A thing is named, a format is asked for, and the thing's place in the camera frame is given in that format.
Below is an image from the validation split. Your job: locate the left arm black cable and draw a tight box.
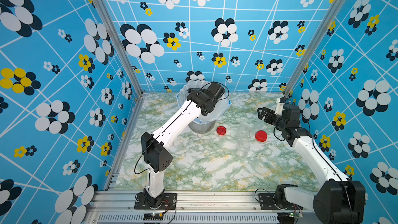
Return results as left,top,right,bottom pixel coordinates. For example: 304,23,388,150
133,81,230,175

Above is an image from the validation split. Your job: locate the small red jar lid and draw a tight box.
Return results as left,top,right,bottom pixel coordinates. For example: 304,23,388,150
216,126,227,136

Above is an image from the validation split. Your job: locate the clear jar of mung beans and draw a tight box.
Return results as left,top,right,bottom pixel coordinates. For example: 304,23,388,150
237,124,252,140

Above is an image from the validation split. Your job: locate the green circuit board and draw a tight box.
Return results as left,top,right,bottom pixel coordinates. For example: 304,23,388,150
278,213,303,224
143,213,164,223

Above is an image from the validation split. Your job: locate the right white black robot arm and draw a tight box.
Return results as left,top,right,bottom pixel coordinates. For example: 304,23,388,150
257,103,365,224

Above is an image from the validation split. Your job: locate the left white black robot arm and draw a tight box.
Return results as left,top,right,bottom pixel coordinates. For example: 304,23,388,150
141,82,230,208

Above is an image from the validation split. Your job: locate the right green circuit board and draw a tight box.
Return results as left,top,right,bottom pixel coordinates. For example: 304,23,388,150
278,213,303,224

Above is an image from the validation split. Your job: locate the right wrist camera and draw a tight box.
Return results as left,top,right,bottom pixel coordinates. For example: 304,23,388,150
275,97,288,115

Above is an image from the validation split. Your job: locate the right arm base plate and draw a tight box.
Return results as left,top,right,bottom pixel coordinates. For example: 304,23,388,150
256,193,303,212

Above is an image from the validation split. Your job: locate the left green circuit board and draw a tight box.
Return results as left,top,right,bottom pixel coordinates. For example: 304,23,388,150
143,213,164,223

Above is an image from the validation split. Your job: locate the clear jar large red lid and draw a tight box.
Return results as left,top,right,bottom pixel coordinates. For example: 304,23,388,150
236,139,250,157

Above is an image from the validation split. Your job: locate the aluminium front frame rail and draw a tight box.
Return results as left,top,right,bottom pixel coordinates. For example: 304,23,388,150
84,190,320,224

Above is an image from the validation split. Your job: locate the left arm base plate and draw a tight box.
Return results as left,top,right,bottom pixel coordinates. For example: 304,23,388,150
134,192,178,210

